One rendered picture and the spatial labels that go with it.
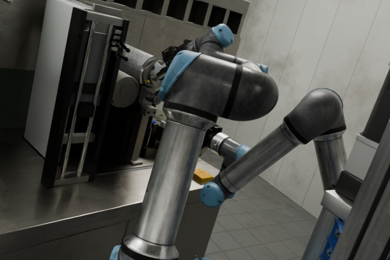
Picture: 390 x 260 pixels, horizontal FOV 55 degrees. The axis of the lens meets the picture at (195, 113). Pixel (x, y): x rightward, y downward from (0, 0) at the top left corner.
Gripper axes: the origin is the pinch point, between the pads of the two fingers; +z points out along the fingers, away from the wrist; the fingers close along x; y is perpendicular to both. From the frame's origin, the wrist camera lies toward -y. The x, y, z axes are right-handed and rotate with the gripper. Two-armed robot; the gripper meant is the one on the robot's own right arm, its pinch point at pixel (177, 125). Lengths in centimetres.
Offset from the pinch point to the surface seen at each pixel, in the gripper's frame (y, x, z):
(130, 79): 13.2, 16.8, 12.8
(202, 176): -16.6, -8.2, -12.8
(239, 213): -109, -163, 52
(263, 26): 47, -272, 160
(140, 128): -4.4, 10.7, 7.9
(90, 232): -28, 40, -14
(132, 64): 17.3, 12.3, 19.4
